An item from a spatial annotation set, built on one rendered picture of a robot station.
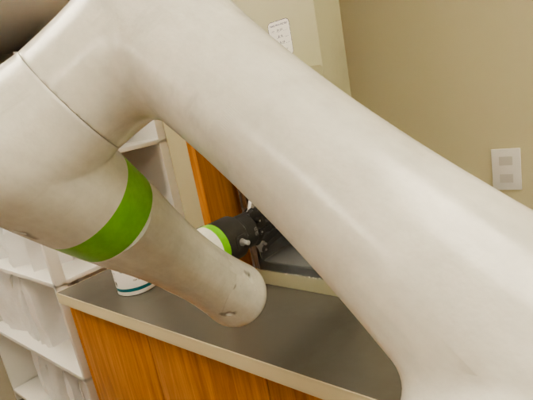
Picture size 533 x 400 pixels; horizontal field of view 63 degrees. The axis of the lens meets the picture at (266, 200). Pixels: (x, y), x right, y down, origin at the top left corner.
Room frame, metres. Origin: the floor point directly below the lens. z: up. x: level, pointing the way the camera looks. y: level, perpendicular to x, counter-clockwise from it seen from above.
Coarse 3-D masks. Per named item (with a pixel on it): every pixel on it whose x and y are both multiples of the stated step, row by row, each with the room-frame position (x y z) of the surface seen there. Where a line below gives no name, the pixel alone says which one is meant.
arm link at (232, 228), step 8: (208, 224) 0.82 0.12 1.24; (216, 224) 0.81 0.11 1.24; (224, 224) 0.82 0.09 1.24; (232, 224) 0.82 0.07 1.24; (240, 224) 0.83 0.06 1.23; (224, 232) 0.80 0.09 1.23; (232, 232) 0.81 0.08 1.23; (240, 232) 0.82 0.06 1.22; (232, 240) 0.79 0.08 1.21; (240, 240) 0.80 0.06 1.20; (248, 240) 0.80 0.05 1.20; (232, 248) 0.79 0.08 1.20; (240, 248) 0.80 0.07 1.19; (248, 248) 0.83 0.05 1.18; (240, 256) 0.82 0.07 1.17
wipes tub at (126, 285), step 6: (114, 276) 1.29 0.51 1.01; (120, 276) 1.27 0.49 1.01; (126, 276) 1.27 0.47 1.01; (120, 282) 1.28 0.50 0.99; (126, 282) 1.27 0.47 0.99; (132, 282) 1.27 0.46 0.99; (138, 282) 1.27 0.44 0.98; (144, 282) 1.28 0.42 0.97; (120, 288) 1.28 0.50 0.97; (126, 288) 1.27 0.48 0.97; (132, 288) 1.27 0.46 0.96; (138, 288) 1.27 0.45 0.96; (144, 288) 1.28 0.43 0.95; (150, 288) 1.29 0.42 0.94; (120, 294) 1.29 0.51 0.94; (126, 294) 1.27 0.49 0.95; (132, 294) 1.27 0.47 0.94
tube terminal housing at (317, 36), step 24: (240, 0) 1.11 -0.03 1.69; (264, 0) 1.06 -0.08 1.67; (288, 0) 1.02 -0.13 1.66; (312, 0) 0.98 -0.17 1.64; (336, 0) 1.05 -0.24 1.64; (264, 24) 1.07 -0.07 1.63; (312, 24) 0.99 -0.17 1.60; (336, 24) 1.04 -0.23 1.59; (312, 48) 0.99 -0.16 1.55; (336, 48) 1.03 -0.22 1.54; (336, 72) 1.02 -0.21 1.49; (312, 288) 1.07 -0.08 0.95
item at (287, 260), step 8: (256, 208) 1.15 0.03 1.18; (280, 240) 1.10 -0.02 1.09; (272, 248) 1.13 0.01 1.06; (280, 248) 1.11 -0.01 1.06; (288, 248) 1.09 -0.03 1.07; (264, 256) 1.15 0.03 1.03; (272, 256) 1.13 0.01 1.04; (280, 256) 1.11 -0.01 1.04; (288, 256) 1.09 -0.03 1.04; (296, 256) 1.07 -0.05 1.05; (264, 264) 1.15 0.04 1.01; (272, 264) 1.13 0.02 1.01; (280, 264) 1.11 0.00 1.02; (288, 264) 1.09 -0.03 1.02; (296, 264) 1.08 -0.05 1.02; (304, 264) 1.06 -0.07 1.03; (280, 272) 1.12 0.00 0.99; (288, 272) 1.10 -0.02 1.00; (296, 272) 1.08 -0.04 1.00; (304, 272) 1.06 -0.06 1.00; (312, 272) 1.04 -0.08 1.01
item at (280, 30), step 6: (282, 18) 1.04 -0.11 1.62; (288, 18) 1.03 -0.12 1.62; (270, 24) 1.06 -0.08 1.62; (276, 24) 1.05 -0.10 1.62; (282, 24) 1.04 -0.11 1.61; (288, 24) 1.03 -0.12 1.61; (270, 30) 1.06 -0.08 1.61; (276, 30) 1.05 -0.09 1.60; (282, 30) 1.04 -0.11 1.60; (288, 30) 1.03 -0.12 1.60; (276, 36) 1.05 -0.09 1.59; (282, 36) 1.04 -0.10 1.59; (288, 36) 1.03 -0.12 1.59; (282, 42) 1.04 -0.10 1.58; (288, 42) 1.03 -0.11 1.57; (288, 48) 1.03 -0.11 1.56
